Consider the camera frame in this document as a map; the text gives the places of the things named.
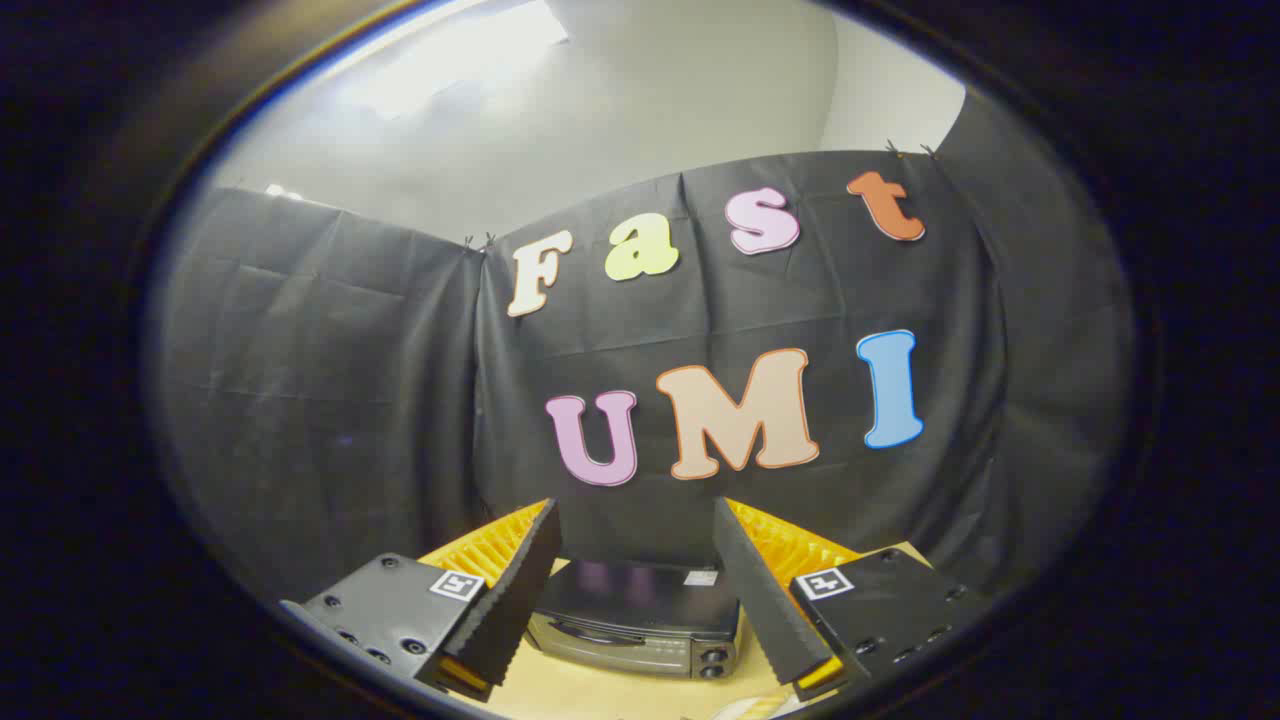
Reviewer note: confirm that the black toaster oven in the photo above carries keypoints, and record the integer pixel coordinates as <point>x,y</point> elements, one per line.
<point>640,600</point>

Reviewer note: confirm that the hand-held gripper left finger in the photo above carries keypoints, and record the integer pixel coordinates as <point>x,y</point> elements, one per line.
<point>515,600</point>

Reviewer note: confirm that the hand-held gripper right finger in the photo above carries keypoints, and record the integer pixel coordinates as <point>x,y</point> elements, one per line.
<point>760,600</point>

